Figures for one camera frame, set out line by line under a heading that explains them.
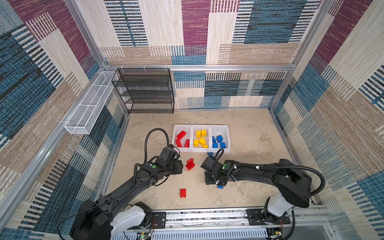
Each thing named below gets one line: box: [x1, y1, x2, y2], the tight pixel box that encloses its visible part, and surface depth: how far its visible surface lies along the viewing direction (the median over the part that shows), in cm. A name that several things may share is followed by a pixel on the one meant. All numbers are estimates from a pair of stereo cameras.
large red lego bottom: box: [175, 139, 183, 148], surface depth 102 cm
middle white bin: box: [191, 124, 211, 152], surface depth 99 cm
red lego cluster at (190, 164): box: [186, 158, 195, 171], surface depth 93 cm
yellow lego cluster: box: [199, 137, 207, 146], surface depth 101 cm
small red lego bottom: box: [179, 188, 187, 199], surface depth 83 cm
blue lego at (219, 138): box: [216, 135, 224, 143], surface depth 103 cm
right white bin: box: [208, 125, 230, 153], surface depth 101 cm
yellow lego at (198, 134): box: [195, 130, 202, 138], surface depth 104 cm
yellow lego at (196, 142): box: [193, 139, 199, 147], surface depth 101 cm
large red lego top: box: [176, 130, 187, 140], surface depth 106 cm
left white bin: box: [172, 124, 193, 152], surface depth 102 cm
